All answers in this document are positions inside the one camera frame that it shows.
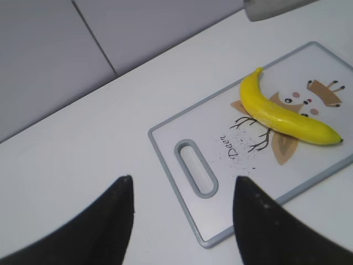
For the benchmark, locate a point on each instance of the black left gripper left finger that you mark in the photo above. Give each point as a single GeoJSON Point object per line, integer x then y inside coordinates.
{"type": "Point", "coordinates": [98, 235]}

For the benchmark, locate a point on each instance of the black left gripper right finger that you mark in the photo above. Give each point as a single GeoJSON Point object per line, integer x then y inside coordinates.
{"type": "Point", "coordinates": [268, 234]}

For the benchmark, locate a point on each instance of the white-handled kitchen knife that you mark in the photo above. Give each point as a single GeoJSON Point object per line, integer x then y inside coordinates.
{"type": "Point", "coordinates": [257, 10]}

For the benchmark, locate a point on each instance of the yellow plastic banana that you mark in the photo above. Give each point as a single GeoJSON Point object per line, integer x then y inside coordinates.
{"type": "Point", "coordinates": [281, 119]}

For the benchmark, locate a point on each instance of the white deer cutting board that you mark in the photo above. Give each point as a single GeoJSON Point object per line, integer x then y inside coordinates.
{"type": "Point", "coordinates": [204, 148]}

